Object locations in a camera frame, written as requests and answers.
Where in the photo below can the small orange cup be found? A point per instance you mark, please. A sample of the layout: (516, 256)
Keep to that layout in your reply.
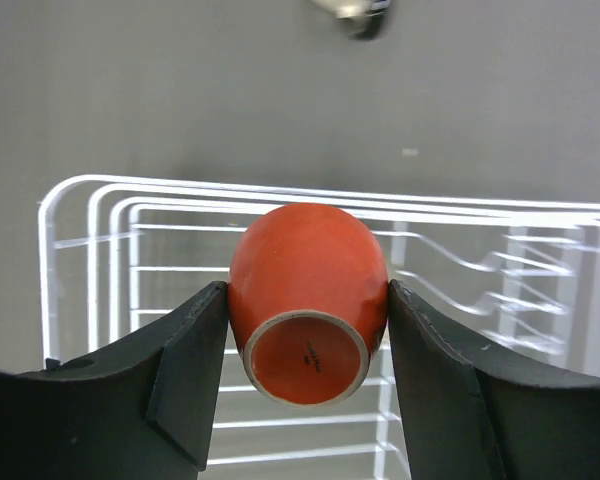
(308, 303)

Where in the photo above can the white wire dish rack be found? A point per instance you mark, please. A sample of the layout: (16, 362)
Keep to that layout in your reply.
(118, 252)

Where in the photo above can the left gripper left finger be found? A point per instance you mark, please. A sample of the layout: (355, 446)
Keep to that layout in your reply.
(141, 407)

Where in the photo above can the cream dimpled mug black handle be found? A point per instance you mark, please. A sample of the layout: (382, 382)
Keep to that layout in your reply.
(362, 20)

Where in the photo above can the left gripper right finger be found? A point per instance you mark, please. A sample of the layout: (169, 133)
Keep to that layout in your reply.
(473, 409)

